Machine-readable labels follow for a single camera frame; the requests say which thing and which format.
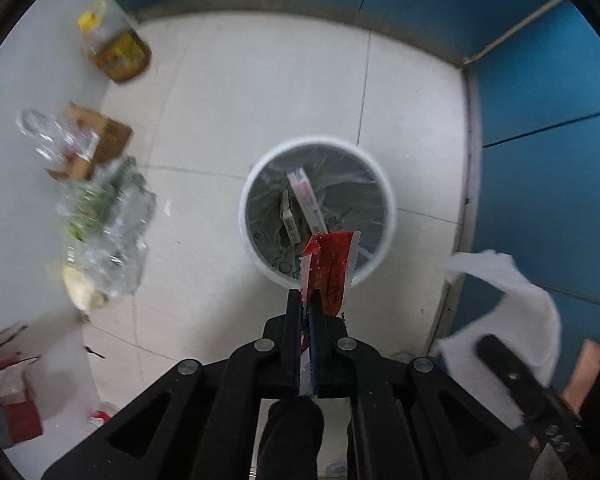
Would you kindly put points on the clear plastic bin liner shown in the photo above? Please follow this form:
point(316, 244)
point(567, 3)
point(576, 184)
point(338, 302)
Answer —
point(350, 195)

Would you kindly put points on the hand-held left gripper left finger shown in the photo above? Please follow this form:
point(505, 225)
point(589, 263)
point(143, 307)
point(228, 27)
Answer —
point(294, 325)

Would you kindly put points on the small grey and white carton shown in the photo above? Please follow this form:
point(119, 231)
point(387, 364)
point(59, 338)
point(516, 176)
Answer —
point(290, 222)

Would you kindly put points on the clear plastic bottle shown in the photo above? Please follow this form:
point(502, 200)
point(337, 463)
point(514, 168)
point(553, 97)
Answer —
point(50, 132)

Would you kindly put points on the white tissue paper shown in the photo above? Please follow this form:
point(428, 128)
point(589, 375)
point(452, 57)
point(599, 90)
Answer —
point(520, 295)

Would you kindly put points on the red and white snack wrapper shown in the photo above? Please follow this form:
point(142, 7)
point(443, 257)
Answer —
point(330, 265)

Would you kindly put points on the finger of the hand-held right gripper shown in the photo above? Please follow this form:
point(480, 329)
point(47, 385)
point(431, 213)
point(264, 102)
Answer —
point(510, 365)

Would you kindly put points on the clear plastic bag with greens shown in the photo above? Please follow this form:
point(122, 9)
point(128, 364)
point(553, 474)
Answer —
point(112, 225)

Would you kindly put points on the white round trash can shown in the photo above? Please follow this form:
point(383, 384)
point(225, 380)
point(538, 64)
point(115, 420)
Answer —
point(260, 260)

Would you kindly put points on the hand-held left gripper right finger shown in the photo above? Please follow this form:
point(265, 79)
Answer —
point(316, 340)

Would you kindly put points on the red and white cardboard box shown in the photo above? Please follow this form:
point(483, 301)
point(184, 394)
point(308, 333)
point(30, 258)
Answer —
point(15, 410)

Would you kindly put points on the yellow cooking oil bottle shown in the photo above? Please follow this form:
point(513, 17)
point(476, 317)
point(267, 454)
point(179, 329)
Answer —
point(117, 50)

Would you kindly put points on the person's right hand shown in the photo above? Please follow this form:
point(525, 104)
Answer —
point(586, 375)

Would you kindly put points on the yellow fruit peel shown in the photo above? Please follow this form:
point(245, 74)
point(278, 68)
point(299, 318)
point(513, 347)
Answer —
point(80, 287)

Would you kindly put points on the white and pink carton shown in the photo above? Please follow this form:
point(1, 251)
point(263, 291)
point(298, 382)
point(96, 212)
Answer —
point(307, 200)

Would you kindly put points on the brown cardboard box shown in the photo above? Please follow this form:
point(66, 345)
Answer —
point(105, 142)

